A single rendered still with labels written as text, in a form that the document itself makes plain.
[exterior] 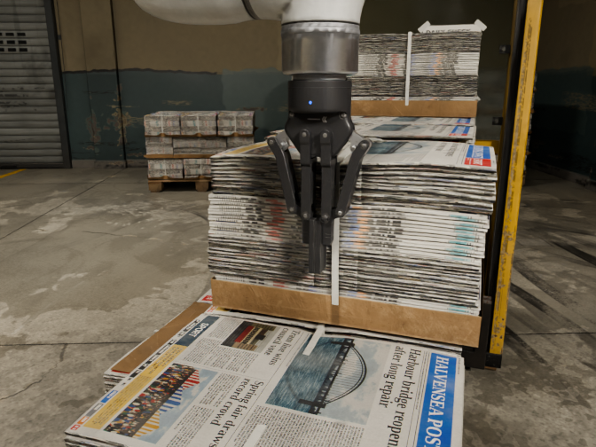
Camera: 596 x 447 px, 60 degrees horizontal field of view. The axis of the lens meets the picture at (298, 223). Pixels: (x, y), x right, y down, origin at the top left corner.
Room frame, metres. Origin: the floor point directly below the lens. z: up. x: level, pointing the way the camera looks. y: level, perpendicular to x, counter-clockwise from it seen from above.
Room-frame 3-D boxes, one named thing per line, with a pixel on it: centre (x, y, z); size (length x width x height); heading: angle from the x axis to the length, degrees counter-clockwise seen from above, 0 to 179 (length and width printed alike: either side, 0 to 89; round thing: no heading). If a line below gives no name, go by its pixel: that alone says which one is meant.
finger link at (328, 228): (0.62, -0.05, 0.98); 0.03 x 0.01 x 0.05; 72
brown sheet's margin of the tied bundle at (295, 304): (0.81, 0.01, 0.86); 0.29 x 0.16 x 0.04; 161
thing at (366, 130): (1.06, -0.17, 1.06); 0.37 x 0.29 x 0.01; 71
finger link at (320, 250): (0.62, -0.03, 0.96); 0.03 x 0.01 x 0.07; 162
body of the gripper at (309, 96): (0.63, -0.03, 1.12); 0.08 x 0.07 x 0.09; 72
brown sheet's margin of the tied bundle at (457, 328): (0.74, -0.20, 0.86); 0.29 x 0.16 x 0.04; 161
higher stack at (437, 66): (1.61, -0.35, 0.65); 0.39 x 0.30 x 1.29; 72
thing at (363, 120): (1.33, -0.25, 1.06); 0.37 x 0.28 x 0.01; 71
